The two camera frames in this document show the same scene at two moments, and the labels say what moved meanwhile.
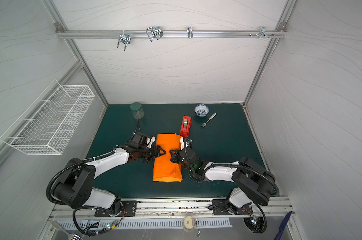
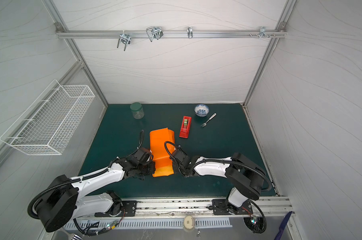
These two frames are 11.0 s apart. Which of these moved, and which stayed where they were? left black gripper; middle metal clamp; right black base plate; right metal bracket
Moved: left black gripper
Stayed: right metal bracket; right black base plate; middle metal clamp
